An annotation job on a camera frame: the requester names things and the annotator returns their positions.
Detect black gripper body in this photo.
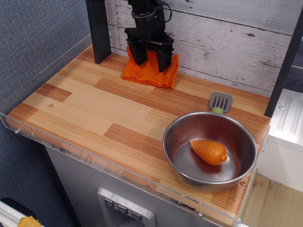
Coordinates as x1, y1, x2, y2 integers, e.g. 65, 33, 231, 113
125, 4, 173, 52

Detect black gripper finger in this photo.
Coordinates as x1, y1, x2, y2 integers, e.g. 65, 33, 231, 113
128, 42, 147, 66
156, 50, 172, 72

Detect orange cloth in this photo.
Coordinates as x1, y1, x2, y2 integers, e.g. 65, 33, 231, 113
121, 47, 179, 89

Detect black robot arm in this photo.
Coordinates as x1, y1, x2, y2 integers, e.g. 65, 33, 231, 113
125, 0, 174, 72

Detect clear acrylic table guard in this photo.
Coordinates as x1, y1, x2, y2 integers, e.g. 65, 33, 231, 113
0, 47, 269, 227

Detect grey toy spatula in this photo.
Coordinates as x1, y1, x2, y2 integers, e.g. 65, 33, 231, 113
209, 92, 232, 113

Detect stainless steel bowl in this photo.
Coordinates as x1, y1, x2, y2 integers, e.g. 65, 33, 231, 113
162, 112, 257, 193

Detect orange toy carrot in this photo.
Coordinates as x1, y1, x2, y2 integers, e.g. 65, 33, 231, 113
190, 140, 227, 166

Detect grey cabinet with dispenser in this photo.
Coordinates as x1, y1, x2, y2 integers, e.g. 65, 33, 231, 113
46, 147, 233, 227

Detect yellow object at corner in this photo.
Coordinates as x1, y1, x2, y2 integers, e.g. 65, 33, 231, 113
17, 216, 42, 227

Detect black left vertical post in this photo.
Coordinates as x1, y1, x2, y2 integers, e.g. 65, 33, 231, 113
86, 0, 111, 64

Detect black vertical post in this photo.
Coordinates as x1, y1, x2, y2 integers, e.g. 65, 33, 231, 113
86, 0, 111, 64
264, 9, 303, 117

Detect black right vertical post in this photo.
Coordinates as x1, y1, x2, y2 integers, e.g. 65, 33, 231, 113
264, 9, 303, 117

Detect white aluminium side rail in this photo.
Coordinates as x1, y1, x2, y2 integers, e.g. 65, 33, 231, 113
269, 89, 303, 151

